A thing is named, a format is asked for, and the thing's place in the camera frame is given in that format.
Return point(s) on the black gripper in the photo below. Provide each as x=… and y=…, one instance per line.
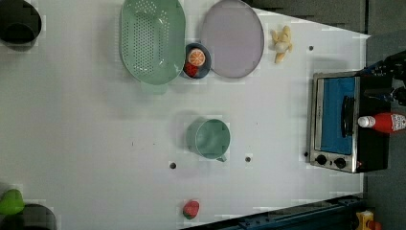
x=391, y=68

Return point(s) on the red plush ketchup bottle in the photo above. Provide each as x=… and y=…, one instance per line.
x=386, y=122

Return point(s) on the peeled plush banana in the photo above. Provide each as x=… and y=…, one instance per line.
x=282, y=43

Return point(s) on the yellow object on floor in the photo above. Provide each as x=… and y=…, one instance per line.
x=367, y=222

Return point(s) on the lilac round plate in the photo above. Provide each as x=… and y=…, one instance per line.
x=233, y=35

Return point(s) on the small blue bowl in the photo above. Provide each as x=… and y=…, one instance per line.
x=205, y=68

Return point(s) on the orange slice toy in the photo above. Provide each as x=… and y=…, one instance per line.
x=196, y=57

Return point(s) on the red strawberry toy in bowl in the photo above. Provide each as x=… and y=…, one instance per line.
x=190, y=70

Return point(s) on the green perforated colander basket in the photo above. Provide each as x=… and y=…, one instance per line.
x=152, y=42

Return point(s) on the red strawberry toy on table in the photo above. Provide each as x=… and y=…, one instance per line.
x=191, y=209

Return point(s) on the green plush toy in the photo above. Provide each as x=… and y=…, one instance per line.
x=11, y=202

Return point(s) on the blue metal frame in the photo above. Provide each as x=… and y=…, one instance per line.
x=331, y=214

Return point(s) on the green cup with handle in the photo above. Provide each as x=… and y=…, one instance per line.
x=209, y=138

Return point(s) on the black cylinder post lower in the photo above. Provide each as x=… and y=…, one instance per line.
x=32, y=217

